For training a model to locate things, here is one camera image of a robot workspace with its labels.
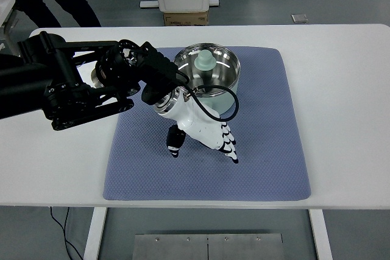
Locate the glass lid with green knob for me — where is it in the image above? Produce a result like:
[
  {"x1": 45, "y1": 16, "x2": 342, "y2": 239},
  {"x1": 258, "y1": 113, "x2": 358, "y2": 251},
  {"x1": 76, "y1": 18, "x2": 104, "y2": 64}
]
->
[{"x1": 172, "y1": 43, "x2": 241, "y2": 93}]

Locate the white table leg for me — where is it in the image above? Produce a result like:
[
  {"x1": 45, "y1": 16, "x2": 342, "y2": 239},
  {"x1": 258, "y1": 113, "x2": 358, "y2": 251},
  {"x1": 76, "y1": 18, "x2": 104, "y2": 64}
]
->
[
  {"x1": 83, "y1": 207, "x2": 108, "y2": 260},
  {"x1": 308, "y1": 209, "x2": 333, "y2": 260}
]

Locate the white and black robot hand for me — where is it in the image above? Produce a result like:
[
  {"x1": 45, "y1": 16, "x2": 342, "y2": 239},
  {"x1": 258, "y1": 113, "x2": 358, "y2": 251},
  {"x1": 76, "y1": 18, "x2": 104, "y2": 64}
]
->
[{"x1": 156, "y1": 97, "x2": 239, "y2": 165}]

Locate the white side table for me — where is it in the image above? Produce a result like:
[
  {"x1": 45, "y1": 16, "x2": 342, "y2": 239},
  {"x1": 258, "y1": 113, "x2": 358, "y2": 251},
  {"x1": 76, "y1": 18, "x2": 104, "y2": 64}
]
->
[{"x1": 0, "y1": 0, "x2": 19, "y2": 52}]

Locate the brown cardboard box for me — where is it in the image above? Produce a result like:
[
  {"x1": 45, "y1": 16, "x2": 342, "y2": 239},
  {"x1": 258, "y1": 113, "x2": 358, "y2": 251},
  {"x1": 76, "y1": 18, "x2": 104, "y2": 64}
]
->
[{"x1": 162, "y1": 10, "x2": 210, "y2": 27}]

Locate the black cable on floor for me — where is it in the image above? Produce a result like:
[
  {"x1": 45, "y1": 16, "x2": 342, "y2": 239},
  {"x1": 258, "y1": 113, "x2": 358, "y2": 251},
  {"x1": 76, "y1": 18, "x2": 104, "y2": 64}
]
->
[{"x1": 49, "y1": 206, "x2": 83, "y2": 260}]

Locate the grey metal plate with screws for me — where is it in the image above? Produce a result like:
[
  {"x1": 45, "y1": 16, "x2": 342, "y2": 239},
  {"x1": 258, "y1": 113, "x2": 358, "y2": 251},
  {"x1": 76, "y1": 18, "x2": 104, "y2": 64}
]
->
[{"x1": 133, "y1": 233, "x2": 285, "y2": 260}]

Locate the blue textured mat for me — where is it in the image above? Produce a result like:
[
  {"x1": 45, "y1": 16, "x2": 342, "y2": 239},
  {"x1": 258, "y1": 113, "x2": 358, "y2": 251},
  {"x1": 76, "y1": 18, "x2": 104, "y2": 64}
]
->
[{"x1": 102, "y1": 46, "x2": 312, "y2": 202}]

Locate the light green pot with handle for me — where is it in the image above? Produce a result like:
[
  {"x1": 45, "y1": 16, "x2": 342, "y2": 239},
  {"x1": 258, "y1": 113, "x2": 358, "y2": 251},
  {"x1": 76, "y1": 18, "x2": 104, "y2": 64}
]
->
[{"x1": 172, "y1": 43, "x2": 241, "y2": 118}]

